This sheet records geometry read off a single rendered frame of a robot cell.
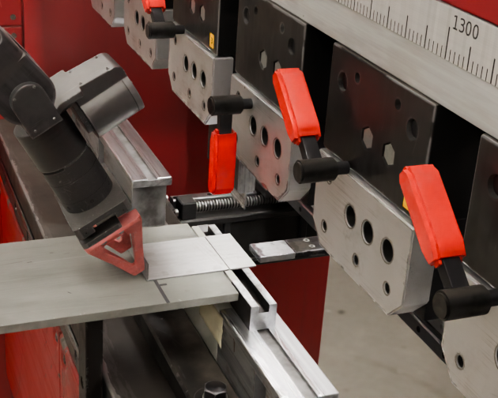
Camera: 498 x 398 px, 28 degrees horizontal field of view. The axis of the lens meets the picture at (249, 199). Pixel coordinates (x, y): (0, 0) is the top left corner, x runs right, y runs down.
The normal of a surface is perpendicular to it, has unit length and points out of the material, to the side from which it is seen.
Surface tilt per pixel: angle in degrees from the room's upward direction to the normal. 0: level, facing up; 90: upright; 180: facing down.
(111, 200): 30
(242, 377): 90
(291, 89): 39
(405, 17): 90
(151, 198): 90
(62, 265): 0
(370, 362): 0
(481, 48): 90
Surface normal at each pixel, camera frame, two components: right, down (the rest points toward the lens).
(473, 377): -0.93, 0.10
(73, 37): 0.36, 0.40
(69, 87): -0.31, -0.65
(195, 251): 0.06, -0.91
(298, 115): 0.28, -0.45
